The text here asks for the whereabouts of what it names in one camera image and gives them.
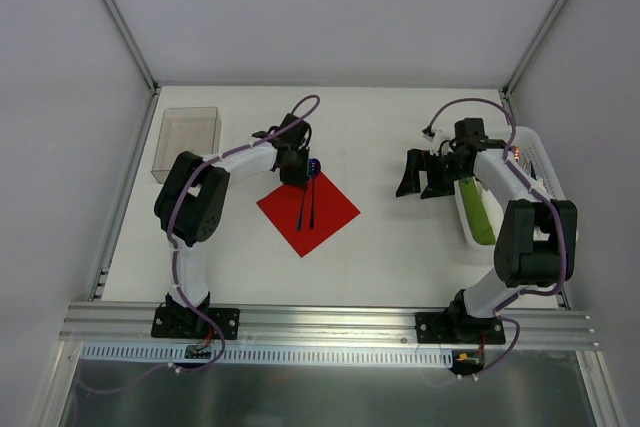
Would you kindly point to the aluminium front rail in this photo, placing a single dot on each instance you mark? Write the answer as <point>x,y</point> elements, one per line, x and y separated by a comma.
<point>540,329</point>

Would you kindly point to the white plastic basket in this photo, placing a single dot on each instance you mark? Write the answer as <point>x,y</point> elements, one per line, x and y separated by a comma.
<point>540,182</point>

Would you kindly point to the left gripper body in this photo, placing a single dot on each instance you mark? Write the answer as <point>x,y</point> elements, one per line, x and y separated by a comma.
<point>295,173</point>

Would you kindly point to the clear plastic box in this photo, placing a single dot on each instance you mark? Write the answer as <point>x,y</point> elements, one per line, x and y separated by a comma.
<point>193,129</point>

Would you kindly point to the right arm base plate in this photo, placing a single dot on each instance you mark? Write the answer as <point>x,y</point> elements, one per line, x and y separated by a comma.
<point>442,328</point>

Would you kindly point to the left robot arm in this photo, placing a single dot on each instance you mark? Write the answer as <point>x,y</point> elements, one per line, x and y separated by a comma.
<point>191,201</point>

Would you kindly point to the red paper napkin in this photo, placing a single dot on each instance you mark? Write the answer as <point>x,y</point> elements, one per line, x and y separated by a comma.
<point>333,211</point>

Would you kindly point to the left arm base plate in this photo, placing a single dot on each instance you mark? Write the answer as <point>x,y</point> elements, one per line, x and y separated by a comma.
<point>183,323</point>

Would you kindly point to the iridescent purple spoon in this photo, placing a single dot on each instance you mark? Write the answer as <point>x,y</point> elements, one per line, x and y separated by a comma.
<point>313,196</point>

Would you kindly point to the white slotted cable duct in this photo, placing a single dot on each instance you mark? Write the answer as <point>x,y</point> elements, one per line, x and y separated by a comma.
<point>270,355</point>

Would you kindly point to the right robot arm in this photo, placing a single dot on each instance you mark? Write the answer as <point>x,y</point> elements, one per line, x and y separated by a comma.
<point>534,252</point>

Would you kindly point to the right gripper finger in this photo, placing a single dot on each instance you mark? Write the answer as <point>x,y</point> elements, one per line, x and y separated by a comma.
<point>438,186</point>
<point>416,162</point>

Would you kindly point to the left green napkin roll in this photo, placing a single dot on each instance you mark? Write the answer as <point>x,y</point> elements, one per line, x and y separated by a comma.
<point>476,218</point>

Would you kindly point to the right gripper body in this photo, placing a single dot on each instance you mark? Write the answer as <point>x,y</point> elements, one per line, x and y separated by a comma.
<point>428,170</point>

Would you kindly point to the copper spoon in basket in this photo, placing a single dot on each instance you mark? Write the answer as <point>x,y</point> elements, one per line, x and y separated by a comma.
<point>516,153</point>

